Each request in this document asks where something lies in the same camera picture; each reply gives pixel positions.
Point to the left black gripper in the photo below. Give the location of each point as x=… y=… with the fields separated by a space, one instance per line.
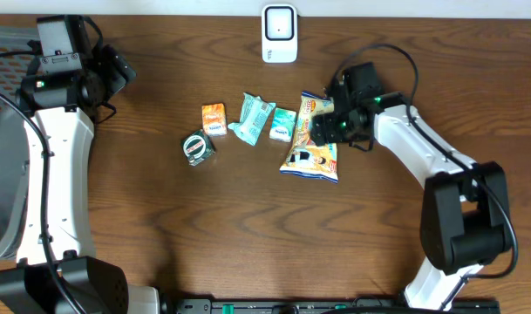
x=117 y=77

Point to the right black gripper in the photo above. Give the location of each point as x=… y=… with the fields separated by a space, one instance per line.
x=323 y=130

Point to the yellow snack chip bag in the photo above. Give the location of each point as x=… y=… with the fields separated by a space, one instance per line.
x=305 y=158

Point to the teal tissue pack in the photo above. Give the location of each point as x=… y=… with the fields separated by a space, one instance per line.
x=283 y=125

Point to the light green wipes packet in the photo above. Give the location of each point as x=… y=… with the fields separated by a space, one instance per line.
x=254 y=115

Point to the orange tissue pack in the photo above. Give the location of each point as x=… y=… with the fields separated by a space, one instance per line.
x=214 y=119

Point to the dark green round-label packet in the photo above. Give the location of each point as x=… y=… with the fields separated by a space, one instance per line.
x=197 y=147

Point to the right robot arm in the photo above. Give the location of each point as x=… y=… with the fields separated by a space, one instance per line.
x=465 y=220

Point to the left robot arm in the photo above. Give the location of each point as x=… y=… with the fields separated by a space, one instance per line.
x=57 y=270

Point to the grey plastic mesh basket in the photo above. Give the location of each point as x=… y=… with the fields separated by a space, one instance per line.
x=14 y=154

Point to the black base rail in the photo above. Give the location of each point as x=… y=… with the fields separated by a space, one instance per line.
x=360 y=305

